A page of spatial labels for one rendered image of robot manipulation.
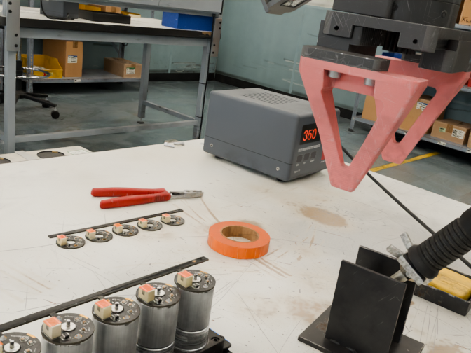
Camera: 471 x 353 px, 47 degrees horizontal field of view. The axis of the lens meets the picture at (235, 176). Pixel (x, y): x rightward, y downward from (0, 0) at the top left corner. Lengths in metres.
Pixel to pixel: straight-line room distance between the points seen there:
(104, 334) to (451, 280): 0.33
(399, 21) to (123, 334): 0.22
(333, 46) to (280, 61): 5.61
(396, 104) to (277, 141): 0.43
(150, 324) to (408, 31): 0.21
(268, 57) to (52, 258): 5.63
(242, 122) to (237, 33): 5.61
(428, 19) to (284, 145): 0.40
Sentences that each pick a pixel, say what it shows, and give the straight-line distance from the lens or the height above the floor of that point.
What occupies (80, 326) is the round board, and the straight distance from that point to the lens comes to 0.29.
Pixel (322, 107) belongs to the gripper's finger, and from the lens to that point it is 0.31.
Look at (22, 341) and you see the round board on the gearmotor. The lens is 0.28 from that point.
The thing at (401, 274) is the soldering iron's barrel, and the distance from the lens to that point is 0.38.
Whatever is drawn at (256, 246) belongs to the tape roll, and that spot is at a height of 0.76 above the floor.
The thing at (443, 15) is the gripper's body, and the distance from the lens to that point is 0.34.
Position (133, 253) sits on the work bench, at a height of 0.75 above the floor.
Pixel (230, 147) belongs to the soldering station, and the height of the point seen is 0.78.
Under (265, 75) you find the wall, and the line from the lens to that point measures 6.06.
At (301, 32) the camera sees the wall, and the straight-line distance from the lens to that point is 5.79.
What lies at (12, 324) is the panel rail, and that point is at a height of 0.81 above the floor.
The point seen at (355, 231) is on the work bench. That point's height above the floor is 0.75.
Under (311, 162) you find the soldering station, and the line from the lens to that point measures 0.75.
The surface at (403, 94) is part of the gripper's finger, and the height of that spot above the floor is 0.94.
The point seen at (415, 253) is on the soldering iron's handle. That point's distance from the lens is 0.37.
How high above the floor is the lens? 0.97
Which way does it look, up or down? 18 degrees down
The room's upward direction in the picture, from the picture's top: 8 degrees clockwise
